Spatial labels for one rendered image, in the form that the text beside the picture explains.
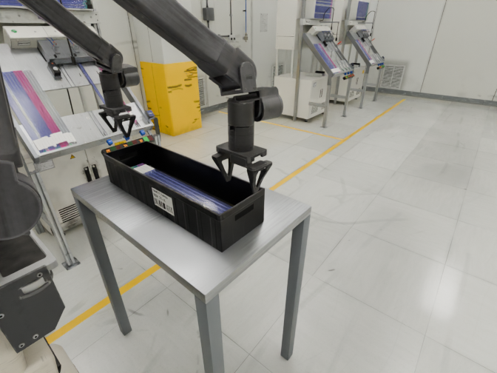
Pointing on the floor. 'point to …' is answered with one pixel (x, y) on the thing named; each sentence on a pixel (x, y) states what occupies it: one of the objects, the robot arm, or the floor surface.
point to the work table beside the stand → (195, 256)
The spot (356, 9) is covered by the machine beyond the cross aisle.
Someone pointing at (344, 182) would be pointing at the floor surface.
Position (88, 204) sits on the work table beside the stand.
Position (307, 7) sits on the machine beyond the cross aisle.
